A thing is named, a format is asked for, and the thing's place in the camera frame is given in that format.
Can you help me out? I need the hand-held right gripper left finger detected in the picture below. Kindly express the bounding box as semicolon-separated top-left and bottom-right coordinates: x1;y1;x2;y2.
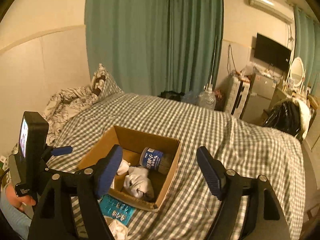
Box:
27;144;123;240

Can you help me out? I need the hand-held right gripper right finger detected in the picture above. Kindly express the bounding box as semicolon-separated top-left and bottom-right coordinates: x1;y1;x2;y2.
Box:
196;147;291;240

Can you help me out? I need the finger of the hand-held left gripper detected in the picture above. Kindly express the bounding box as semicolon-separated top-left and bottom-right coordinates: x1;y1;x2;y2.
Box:
40;146;73;173

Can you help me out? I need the cardboard box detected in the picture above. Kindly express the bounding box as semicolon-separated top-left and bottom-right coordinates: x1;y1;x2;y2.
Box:
77;125;181;212

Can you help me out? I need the person's left forearm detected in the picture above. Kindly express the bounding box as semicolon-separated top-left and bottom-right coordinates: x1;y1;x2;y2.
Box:
0;196;32;239

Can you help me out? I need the person's left hand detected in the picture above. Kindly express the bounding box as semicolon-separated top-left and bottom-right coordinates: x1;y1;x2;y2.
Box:
5;182;36;212

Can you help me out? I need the white crumpled cloth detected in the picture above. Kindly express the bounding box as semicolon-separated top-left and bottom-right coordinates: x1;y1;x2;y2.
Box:
115;162;131;177
123;166;154;201
105;217;129;240

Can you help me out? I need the teal packet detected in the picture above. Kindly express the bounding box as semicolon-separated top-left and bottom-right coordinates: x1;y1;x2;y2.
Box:
99;194;137;227

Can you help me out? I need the blue label canister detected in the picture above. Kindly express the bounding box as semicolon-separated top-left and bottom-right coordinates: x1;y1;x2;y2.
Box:
139;147;175;175

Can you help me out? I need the patterned pillow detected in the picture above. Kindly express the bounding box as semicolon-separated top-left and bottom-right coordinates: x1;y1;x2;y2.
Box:
41;79;101;141

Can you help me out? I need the large clear water bottle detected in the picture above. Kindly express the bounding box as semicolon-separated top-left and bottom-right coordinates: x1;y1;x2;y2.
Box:
197;90;217;111

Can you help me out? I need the white suitcase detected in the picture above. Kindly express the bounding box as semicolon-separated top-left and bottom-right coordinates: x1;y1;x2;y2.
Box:
224;75;251;119

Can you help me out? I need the black garbage bag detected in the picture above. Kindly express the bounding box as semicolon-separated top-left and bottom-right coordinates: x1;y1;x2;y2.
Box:
262;99;304;134

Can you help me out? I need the small grey fridge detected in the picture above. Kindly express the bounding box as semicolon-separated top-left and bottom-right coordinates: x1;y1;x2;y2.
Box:
246;74;277;103

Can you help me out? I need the wooden dresser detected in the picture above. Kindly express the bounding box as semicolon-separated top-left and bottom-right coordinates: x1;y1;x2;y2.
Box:
271;84;314;120

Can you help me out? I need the white fleece garment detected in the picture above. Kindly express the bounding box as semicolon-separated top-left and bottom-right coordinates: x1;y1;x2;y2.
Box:
295;100;311;141

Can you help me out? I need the white pole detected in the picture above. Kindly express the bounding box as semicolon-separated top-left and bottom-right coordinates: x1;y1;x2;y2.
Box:
209;35;218;88

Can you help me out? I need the clear plastic bag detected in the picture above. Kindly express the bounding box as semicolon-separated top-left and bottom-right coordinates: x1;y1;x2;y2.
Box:
240;62;258;77

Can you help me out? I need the white oval mirror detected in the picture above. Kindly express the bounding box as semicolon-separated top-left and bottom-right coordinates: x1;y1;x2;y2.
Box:
287;57;306;87

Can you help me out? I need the black television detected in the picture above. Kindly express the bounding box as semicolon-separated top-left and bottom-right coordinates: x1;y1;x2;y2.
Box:
254;32;292;72

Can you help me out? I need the green window curtain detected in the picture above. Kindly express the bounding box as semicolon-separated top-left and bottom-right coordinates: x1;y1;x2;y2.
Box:
292;5;320;92

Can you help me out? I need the white air conditioner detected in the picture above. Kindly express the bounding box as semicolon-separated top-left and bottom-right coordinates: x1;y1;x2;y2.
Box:
248;0;294;23

